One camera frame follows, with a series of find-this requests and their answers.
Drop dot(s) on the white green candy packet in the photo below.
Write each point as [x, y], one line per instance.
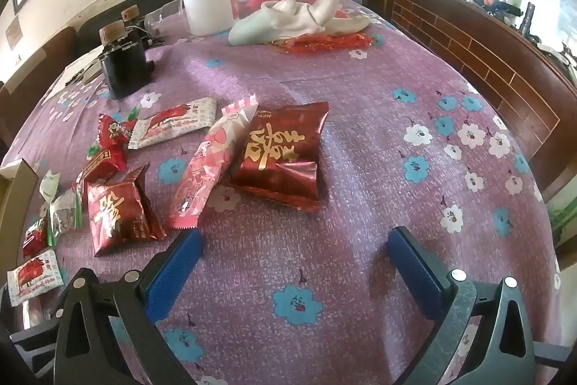
[48, 186]

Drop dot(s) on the white red snack packet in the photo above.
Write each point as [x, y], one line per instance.
[171, 121]
[34, 276]

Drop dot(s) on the small red snack packet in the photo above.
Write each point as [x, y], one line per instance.
[35, 237]

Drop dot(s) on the red square snack packet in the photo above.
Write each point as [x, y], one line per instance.
[103, 164]

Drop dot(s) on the black jar with wooden cork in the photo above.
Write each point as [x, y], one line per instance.
[124, 64]
[131, 13]

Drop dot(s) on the brown wooden chair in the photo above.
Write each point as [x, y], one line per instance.
[45, 46]

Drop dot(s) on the white crumpled cloth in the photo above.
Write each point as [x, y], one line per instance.
[293, 22]

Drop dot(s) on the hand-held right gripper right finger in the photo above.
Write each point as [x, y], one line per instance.
[417, 272]

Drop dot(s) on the clear candy with green ends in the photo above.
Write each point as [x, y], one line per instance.
[63, 211]

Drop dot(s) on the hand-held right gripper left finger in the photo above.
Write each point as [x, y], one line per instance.
[173, 272]

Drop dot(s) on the grey notebook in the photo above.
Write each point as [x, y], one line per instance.
[92, 71]

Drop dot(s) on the wooden brick-pattern partition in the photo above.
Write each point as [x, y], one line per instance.
[473, 60]

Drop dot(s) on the white plastic jar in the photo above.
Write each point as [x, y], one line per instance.
[207, 1]

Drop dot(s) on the white paper sheet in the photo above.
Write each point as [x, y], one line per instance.
[83, 58]

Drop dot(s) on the pink long snack packet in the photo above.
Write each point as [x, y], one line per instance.
[203, 173]

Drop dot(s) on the purple floral tablecloth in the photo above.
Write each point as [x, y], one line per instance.
[360, 186]

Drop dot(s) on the cardboard box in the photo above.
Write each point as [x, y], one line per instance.
[18, 182]

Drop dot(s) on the dark red gold-print snack packet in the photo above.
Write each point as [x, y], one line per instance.
[279, 150]
[117, 209]

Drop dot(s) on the small wall notice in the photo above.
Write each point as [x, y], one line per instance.
[14, 32]

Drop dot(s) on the clear plastic cup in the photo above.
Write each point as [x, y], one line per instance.
[157, 17]

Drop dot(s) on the red candy with green ends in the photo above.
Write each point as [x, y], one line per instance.
[112, 130]

